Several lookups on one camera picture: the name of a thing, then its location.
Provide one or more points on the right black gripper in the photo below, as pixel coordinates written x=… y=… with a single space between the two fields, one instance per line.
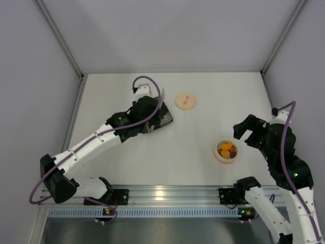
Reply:
x=255 y=133

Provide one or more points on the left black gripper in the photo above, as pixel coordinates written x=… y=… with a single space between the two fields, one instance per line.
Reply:
x=154 y=118

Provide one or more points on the brown oval chocolate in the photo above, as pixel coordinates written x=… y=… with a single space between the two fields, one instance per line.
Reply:
x=232 y=154

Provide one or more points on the round yellow cracker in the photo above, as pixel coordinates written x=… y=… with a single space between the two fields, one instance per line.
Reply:
x=225 y=154

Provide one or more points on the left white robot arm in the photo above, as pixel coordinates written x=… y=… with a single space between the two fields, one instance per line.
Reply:
x=58 y=173

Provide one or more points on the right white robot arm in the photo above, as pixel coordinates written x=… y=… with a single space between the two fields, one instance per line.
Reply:
x=294 y=179

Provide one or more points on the white round lunch bowl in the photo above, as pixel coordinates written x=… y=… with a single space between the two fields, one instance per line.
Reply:
x=217 y=150

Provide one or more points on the black patterned square plate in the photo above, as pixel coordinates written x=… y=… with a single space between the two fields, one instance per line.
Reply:
x=165 y=119

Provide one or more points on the cream round lid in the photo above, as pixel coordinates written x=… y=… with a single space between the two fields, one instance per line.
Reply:
x=185 y=101

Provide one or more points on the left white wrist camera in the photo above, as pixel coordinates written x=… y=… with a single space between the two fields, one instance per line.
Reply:
x=142 y=90

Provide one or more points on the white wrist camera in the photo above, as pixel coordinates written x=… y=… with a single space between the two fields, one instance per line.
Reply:
x=278 y=116
x=142 y=90

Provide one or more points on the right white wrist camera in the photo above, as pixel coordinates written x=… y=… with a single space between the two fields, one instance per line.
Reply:
x=278 y=116

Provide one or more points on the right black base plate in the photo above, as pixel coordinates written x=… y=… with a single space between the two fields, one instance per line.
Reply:
x=228 y=196

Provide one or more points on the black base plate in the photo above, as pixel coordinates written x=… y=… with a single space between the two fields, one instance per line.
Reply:
x=228 y=196
x=114 y=197

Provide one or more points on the aluminium mounting rail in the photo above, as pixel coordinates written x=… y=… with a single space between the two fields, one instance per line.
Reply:
x=172 y=196

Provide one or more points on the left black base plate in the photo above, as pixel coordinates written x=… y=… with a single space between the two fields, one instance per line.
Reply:
x=114 y=197

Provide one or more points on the slotted grey cable duct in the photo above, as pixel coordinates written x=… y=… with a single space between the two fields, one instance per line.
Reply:
x=150 y=212

